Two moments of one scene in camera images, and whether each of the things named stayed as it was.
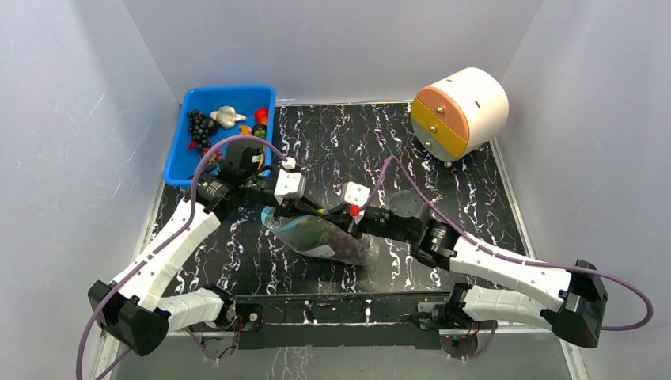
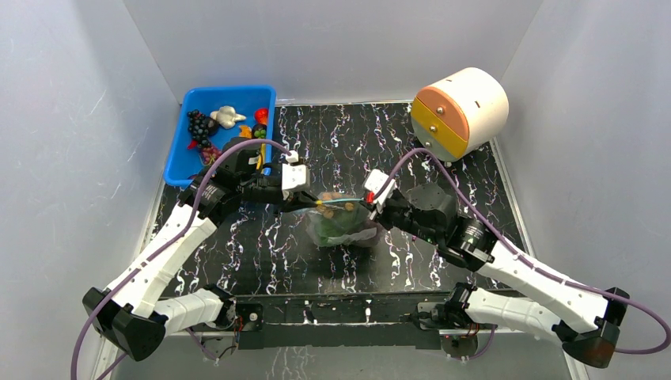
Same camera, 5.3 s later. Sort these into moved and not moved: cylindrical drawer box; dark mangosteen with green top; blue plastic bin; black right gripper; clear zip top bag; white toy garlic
Moved: clear zip top bag; black right gripper
Not moved: cylindrical drawer box; blue plastic bin; dark mangosteen with green top; white toy garlic
